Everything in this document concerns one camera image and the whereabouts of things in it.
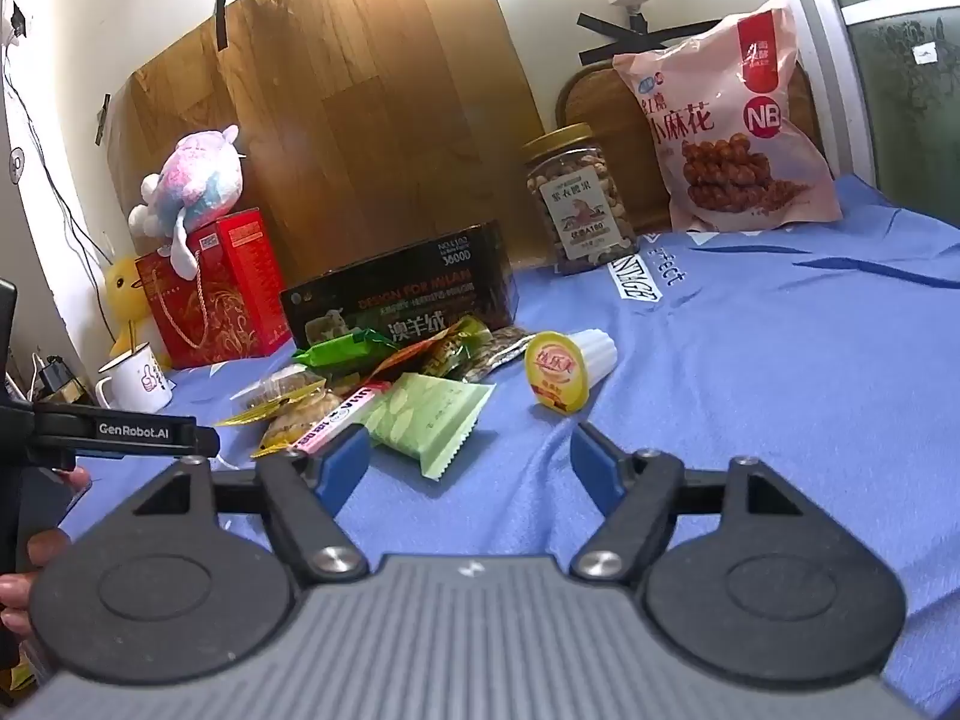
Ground white enamel mug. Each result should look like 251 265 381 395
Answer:
95 345 178 410

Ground black charger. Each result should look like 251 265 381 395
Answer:
34 352 77 403

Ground clear cookie packet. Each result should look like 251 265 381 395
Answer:
250 390 343 460

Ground thin wall cables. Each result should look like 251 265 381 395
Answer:
0 0 115 265

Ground person's left hand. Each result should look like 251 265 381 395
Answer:
0 465 92 640

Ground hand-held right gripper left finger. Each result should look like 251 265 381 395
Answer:
133 424 372 584

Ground yellow pastry packet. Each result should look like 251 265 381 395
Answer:
216 364 328 427

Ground pink white plush toy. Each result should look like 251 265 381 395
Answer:
127 124 245 280

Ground round bamboo tray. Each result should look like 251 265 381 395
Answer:
555 60 827 238

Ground green patterned door panel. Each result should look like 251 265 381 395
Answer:
814 0 960 227

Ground orange green snack packet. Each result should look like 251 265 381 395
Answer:
370 315 496 385

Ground black tape cross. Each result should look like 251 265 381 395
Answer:
576 11 722 68

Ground blue printed cloth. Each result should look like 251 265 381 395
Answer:
58 172 960 695

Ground large pink snack bag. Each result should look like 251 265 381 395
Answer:
611 0 845 234

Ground light green snack packet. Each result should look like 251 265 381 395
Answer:
360 373 497 482

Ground dark cardboard box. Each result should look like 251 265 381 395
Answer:
280 221 520 353

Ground gold lid nut jar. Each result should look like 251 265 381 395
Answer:
523 123 641 277

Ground pink candy stick pack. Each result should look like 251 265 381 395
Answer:
289 382 392 455

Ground yellow plush duck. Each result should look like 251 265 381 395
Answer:
101 255 163 373

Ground red gift bag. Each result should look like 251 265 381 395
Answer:
135 208 294 371

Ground wood grain wall panel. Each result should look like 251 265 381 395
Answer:
105 0 553 287

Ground yellow lid jelly cup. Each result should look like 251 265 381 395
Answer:
524 328 619 416

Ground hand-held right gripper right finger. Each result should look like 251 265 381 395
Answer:
570 422 812 584

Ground bright green snack packet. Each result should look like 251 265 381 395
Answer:
292 326 400 374

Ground dark seed snack packet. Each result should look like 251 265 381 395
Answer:
465 326 538 385

